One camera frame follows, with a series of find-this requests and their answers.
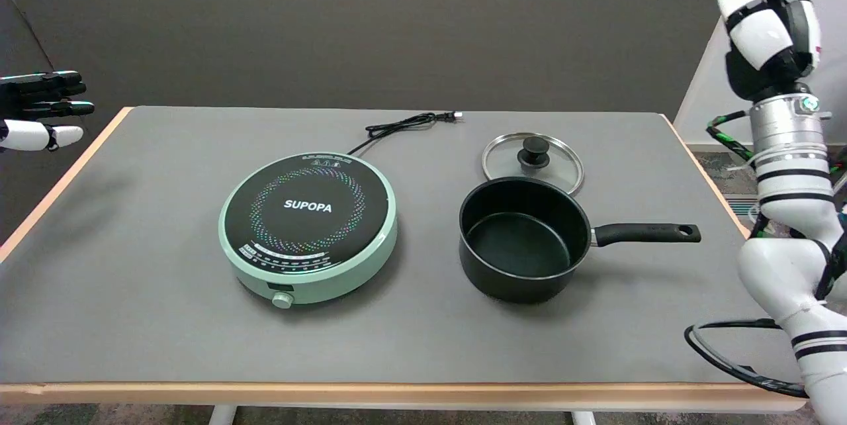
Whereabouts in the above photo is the black soup pot with handle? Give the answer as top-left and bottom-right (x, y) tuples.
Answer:
(459, 177), (702, 305)

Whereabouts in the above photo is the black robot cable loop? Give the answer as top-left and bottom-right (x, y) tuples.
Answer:
(684, 319), (811, 399)

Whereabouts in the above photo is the green flecked black robot cable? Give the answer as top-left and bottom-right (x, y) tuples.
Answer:
(705, 110), (756, 162)

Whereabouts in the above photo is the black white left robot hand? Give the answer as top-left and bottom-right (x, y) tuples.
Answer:
(0, 71), (95, 152)

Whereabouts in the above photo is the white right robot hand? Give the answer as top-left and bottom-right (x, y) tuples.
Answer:
(717, 0), (822, 103)

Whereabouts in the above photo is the striped floor vent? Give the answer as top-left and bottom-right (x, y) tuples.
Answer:
(723, 195), (759, 220)

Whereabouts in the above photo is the gray table mat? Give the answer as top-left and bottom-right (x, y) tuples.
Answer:
(0, 106), (805, 385)

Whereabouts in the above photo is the black cooker power cord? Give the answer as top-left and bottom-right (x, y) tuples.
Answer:
(345, 111), (463, 158)

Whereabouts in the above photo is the glass lid with black knob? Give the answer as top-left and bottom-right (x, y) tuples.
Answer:
(481, 132), (585, 195)

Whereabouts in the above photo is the green round induction cooker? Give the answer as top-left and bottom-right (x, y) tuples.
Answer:
(218, 152), (399, 310)

